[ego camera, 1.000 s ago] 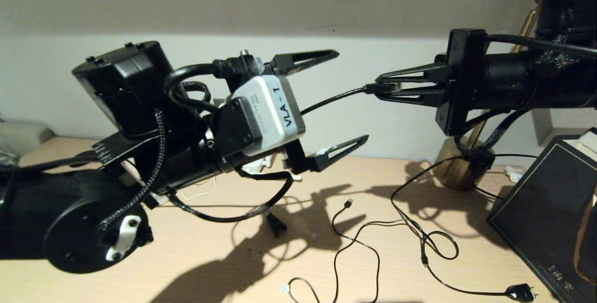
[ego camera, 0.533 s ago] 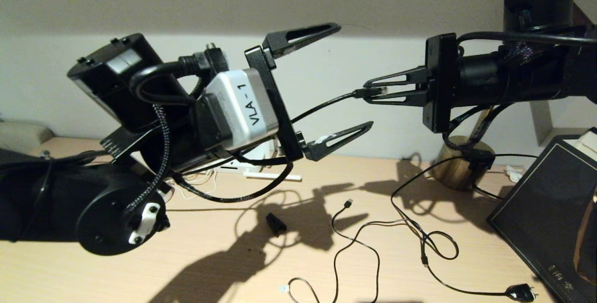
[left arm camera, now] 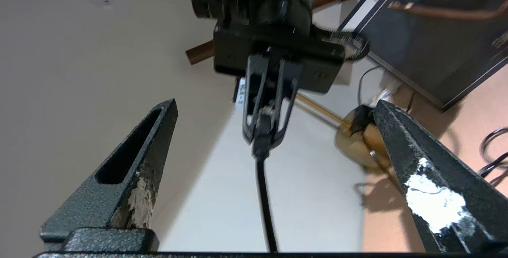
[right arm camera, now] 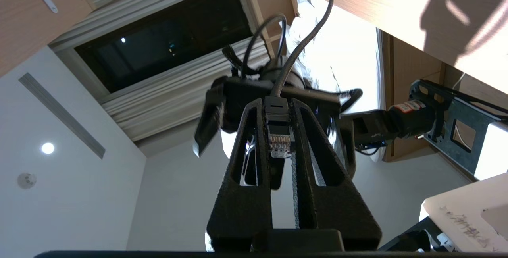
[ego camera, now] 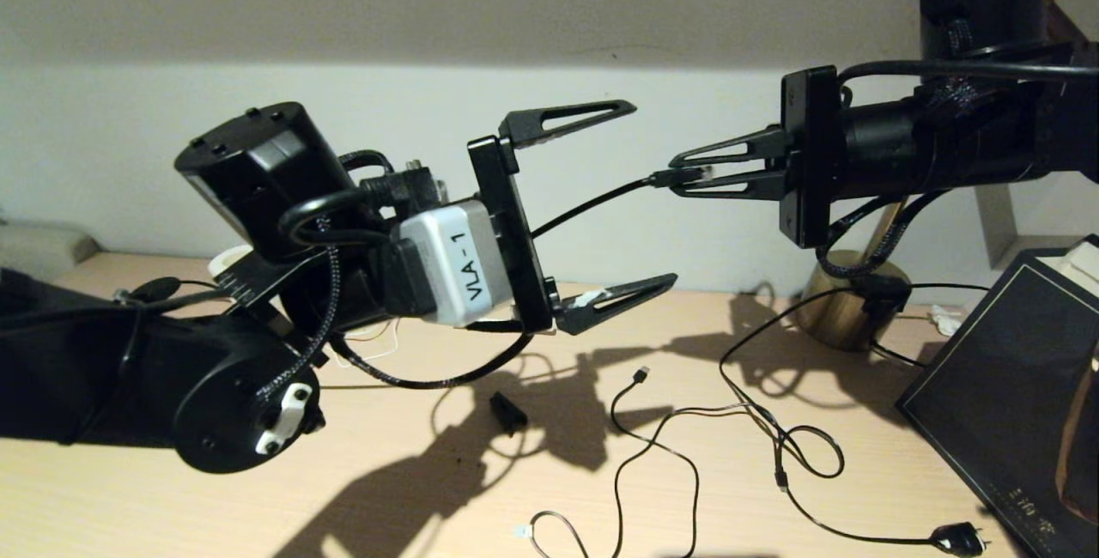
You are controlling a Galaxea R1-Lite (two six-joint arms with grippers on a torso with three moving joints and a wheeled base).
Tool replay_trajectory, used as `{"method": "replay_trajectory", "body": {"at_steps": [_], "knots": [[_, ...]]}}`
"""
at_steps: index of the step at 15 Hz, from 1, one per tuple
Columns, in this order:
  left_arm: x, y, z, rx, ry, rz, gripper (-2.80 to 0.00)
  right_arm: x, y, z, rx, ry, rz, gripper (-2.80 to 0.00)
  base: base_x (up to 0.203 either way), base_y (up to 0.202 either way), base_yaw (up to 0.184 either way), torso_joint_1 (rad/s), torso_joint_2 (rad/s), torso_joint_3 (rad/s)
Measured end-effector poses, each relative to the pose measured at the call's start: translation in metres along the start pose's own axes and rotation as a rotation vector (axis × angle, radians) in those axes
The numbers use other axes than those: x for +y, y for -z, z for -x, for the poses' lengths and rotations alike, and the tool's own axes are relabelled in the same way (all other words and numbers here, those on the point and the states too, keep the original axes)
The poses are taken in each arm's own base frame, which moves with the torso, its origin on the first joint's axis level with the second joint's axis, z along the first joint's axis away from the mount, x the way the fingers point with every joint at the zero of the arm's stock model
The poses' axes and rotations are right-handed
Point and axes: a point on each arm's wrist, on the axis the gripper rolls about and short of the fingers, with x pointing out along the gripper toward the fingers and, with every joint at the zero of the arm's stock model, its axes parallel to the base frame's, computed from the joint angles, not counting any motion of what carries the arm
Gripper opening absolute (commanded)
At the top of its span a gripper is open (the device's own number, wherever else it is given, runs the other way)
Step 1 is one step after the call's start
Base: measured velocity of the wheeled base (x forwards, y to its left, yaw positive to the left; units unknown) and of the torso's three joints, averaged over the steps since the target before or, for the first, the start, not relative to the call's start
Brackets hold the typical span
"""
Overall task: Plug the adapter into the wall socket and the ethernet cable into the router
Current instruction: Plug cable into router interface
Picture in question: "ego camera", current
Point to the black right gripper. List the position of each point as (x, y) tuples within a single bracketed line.
[(809, 154)]

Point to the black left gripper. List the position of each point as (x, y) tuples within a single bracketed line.
[(519, 232)]

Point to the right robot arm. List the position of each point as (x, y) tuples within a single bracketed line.
[(970, 129)]

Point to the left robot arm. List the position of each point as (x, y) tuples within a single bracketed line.
[(103, 369)]

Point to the black block on lamp base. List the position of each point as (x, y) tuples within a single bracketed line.
[(877, 294)]

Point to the brass desk lamp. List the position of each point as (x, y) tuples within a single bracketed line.
[(846, 318)]

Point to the black clip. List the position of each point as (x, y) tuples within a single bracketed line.
[(508, 410)]

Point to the black desk grommet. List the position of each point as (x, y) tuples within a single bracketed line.
[(159, 288)]

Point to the grey cushion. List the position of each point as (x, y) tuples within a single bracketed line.
[(43, 249)]

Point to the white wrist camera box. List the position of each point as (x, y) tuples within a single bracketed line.
[(455, 266)]

